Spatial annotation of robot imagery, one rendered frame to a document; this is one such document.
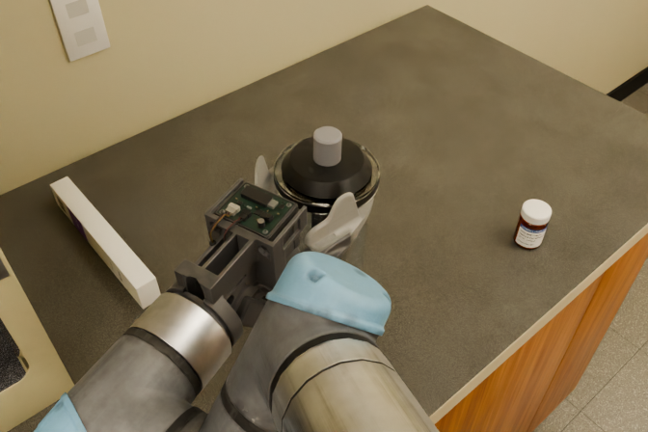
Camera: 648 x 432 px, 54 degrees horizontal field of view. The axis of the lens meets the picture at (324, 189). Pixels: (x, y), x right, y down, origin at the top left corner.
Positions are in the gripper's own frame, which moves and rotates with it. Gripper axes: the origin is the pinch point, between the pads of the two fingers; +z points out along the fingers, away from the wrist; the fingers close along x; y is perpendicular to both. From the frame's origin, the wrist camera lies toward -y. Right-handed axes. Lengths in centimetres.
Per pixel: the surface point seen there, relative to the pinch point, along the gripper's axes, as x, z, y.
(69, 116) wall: 55, 10, -19
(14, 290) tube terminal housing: 21.5, -23.7, -4.8
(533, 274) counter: -21.1, 22.4, -25.8
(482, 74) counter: 3, 67, -27
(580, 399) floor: -42, 68, -121
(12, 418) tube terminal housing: 23.5, -30.3, -23.0
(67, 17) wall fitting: 53, 14, -3
